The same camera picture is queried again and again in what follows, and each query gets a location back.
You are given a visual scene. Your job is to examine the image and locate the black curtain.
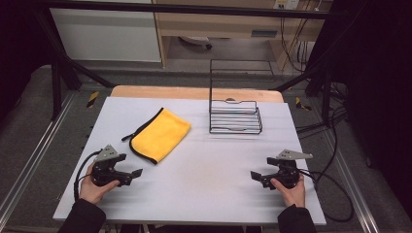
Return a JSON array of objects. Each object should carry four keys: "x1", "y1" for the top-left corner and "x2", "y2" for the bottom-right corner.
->
[
  {"x1": 309, "y1": 0, "x2": 412, "y2": 215},
  {"x1": 0, "y1": 0, "x2": 54, "y2": 125}
]

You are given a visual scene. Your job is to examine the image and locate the left hand-held gripper cable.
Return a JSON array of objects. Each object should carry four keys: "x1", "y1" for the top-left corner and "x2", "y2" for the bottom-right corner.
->
[{"x1": 73, "y1": 150, "x2": 103, "y2": 204}]

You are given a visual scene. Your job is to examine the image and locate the right hand-held gripper cable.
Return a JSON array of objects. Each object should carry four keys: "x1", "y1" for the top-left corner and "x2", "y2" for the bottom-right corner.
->
[{"x1": 299, "y1": 168, "x2": 355, "y2": 223}]

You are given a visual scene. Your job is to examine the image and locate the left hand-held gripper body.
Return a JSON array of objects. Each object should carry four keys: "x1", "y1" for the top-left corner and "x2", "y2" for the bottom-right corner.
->
[{"x1": 90, "y1": 144, "x2": 132, "y2": 187}]

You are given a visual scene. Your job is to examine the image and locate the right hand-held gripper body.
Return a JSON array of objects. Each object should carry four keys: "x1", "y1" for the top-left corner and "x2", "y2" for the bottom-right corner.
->
[{"x1": 271, "y1": 149, "x2": 314, "y2": 190}]

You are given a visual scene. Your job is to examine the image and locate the person's right hand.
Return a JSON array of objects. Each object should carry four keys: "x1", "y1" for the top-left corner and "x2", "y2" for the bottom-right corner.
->
[{"x1": 270, "y1": 174, "x2": 307, "y2": 209}]

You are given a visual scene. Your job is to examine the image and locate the office chair base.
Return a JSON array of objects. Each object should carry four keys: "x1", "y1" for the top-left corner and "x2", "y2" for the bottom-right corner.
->
[{"x1": 179, "y1": 36, "x2": 214, "y2": 50}]

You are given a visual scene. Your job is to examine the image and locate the light wooden desk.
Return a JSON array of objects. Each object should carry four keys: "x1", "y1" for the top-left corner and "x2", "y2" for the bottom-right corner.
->
[{"x1": 151, "y1": 0, "x2": 334, "y2": 70}]

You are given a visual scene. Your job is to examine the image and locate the black floor cables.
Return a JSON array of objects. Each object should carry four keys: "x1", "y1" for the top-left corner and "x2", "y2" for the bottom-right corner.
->
[{"x1": 295, "y1": 82, "x2": 350, "y2": 136}]

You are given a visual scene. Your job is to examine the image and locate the white cabinet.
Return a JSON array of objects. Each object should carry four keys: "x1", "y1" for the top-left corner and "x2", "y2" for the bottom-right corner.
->
[{"x1": 50, "y1": 0, "x2": 162, "y2": 63}]

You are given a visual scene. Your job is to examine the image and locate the black metal crossbar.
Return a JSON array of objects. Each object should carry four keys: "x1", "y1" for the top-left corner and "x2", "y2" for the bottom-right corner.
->
[{"x1": 38, "y1": 0, "x2": 339, "y2": 20}]

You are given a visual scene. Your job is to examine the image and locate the yellow black floor tape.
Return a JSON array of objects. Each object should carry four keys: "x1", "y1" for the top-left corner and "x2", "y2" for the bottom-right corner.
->
[
  {"x1": 86, "y1": 90, "x2": 100, "y2": 109},
  {"x1": 294, "y1": 96, "x2": 312, "y2": 112}
]

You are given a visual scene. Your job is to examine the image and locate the yellow towel with black trim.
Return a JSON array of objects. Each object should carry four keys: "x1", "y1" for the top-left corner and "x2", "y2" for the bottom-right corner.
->
[{"x1": 121, "y1": 107, "x2": 192, "y2": 165}]

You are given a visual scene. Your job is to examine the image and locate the black wire rack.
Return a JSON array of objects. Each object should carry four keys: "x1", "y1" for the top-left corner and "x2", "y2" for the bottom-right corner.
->
[{"x1": 209, "y1": 58, "x2": 275, "y2": 135}]

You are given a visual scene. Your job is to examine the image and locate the aluminium floor rail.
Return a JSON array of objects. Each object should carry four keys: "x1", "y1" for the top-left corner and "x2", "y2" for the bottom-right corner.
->
[
  {"x1": 323, "y1": 129, "x2": 381, "y2": 233},
  {"x1": 0, "y1": 91, "x2": 78, "y2": 225}
]

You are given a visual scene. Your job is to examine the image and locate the person's left hand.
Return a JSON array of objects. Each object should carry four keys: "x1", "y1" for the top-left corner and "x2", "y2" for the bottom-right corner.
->
[{"x1": 79, "y1": 161, "x2": 121, "y2": 206}]

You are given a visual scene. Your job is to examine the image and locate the hand-held gripper cable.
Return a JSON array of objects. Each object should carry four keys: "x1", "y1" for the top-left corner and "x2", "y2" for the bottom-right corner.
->
[
  {"x1": 73, "y1": 150, "x2": 103, "y2": 204},
  {"x1": 299, "y1": 168, "x2": 355, "y2": 223}
]

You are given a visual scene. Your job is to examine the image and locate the white power socket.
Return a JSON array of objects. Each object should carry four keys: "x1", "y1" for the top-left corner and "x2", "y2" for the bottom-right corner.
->
[{"x1": 273, "y1": 0, "x2": 300, "y2": 11}]

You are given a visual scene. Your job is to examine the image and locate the wooden table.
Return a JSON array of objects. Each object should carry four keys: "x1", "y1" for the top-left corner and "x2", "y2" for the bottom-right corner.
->
[{"x1": 110, "y1": 84, "x2": 285, "y2": 104}]

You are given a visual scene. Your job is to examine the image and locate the black metal frame stand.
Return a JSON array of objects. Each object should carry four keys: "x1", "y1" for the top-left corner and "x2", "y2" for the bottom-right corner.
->
[
  {"x1": 273, "y1": 61, "x2": 345, "y2": 128},
  {"x1": 32, "y1": 9, "x2": 117, "y2": 121}
]

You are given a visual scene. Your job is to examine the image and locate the hanging black cables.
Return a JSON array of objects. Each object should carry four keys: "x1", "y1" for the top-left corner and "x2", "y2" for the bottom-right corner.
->
[{"x1": 279, "y1": 16, "x2": 313, "y2": 74}]

